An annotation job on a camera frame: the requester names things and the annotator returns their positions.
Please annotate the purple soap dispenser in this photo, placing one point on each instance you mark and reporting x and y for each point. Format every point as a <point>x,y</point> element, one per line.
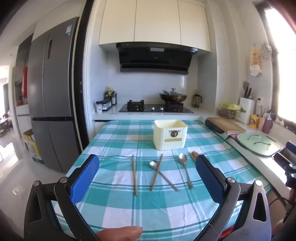
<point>268,125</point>

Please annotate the black gas stove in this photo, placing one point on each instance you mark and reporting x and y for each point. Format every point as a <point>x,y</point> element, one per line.
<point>148,108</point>

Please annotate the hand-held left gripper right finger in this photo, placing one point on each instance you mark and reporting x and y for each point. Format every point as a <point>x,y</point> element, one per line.
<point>208,180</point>

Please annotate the red hanging cloth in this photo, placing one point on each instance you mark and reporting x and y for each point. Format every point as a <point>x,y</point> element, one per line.
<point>24,85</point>

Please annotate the cardboard box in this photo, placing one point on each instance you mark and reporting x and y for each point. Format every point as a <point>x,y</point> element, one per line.
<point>33,146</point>

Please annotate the teal checkered tablecloth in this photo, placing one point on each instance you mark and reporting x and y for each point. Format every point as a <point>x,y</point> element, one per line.
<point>115,139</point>

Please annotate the pink cup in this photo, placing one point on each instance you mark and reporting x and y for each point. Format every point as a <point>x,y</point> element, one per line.
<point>261,124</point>

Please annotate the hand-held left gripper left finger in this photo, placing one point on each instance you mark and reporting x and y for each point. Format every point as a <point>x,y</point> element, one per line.
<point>85,178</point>

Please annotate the window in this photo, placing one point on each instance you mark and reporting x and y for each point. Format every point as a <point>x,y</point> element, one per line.
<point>286,76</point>

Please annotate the black door frame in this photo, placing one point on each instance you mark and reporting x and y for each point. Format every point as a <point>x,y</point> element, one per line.
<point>81,69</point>

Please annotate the black range hood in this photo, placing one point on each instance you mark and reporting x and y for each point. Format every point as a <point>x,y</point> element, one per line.
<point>155,60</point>

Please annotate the white knife block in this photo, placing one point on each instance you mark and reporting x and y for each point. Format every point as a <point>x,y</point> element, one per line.
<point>246,111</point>

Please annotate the dark sauce bottle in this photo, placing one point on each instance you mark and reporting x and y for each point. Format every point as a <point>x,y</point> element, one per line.
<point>113,99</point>

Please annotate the white wall cabinet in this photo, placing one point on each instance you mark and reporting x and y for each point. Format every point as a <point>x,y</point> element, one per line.
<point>155,23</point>

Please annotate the wooden chair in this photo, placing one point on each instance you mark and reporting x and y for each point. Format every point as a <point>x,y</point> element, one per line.
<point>4,125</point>

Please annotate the dark wok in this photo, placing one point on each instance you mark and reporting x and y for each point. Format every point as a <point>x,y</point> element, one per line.
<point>173,99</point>

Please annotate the yellow cap sauce bottle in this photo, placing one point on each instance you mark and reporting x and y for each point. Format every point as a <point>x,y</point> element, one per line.
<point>108,92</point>

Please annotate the cream utensil holder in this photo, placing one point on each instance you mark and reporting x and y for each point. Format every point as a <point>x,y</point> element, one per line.
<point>166,136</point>

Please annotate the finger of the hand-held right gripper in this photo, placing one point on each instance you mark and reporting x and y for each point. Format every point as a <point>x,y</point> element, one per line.
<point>284,157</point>
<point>291,146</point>

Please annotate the hanging printed bag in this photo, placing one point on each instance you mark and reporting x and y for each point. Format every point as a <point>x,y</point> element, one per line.
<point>255,61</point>

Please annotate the steel spoon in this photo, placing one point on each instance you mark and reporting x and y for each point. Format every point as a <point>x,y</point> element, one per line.
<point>153,164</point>
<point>182,158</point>

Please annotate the grey refrigerator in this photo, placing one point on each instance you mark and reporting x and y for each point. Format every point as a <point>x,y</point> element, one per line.
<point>53,92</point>

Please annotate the wooden cutting board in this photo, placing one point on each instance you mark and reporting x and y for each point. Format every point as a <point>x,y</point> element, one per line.
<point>227,125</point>

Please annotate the white spice jar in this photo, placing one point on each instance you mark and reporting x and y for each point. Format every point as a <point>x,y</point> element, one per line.
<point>99,108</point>

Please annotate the glass wok lid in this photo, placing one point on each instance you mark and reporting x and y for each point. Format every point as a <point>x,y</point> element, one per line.
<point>173,92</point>

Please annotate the basket with yellow bag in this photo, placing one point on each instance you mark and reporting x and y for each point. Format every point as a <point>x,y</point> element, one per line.
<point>229,110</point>

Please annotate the yellow packet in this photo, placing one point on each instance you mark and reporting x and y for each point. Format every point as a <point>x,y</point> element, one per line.
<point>254,121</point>

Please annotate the dark french press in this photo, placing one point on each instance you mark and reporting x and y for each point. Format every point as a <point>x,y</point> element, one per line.
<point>196,100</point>

